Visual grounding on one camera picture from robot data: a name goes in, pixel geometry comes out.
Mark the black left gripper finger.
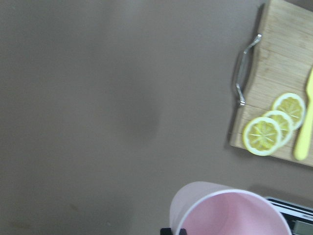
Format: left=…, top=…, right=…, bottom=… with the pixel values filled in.
left=160, top=228, right=187, bottom=235

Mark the pink plastic cup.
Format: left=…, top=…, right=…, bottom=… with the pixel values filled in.
left=169, top=182, right=291, bottom=235

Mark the digital kitchen scale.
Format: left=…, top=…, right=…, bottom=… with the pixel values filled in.
left=265, top=197, right=313, bottom=235

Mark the lemon slice near scale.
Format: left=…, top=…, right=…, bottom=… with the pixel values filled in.
left=242, top=117, right=282, bottom=156

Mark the yellow plastic knife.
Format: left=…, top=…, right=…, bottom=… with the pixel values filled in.
left=293, top=69, right=313, bottom=161

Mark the middle lemon slice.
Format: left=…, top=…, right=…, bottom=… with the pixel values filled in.
left=262, top=110, right=293, bottom=147

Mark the bamboo cutting board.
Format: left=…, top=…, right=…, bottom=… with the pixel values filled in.
left=230, top=0, right=313, bottom=148

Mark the metal cutting board handle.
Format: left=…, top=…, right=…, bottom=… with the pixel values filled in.
left=235, top=33, right=262, bottom=106

